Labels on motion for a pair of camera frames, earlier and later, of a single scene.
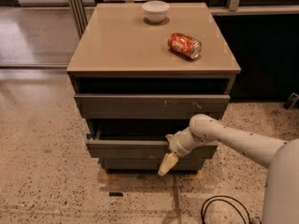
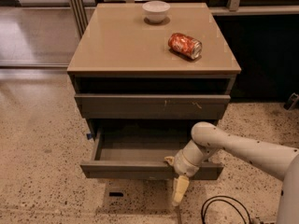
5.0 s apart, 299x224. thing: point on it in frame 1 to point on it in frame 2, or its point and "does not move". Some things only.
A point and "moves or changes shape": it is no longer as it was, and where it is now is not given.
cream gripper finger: x=169 y=136 to x=170 y=160
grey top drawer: x=149 y=105 does not move
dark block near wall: x=291 y=101 does not move
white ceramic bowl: x=155 y=10 does not move
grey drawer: x=137 y=143 moves or changes shape
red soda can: x=186 y=45 does not move
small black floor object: x=116 y=194 does not move
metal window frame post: x=77 y=6 does not move
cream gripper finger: x=168 y=161 to x=181 y=184
